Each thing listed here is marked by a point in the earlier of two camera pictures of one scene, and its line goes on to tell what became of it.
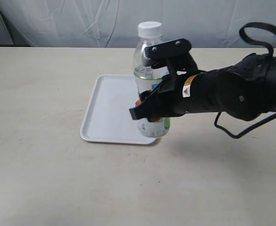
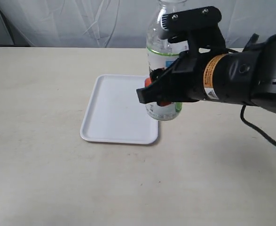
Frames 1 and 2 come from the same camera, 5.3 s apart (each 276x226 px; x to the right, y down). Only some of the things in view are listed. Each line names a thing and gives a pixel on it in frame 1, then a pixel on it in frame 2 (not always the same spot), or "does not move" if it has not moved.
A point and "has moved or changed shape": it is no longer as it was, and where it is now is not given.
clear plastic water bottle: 151,34 has moved or changed shape
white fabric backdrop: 114,23 does not move
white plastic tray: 107,118 does not move
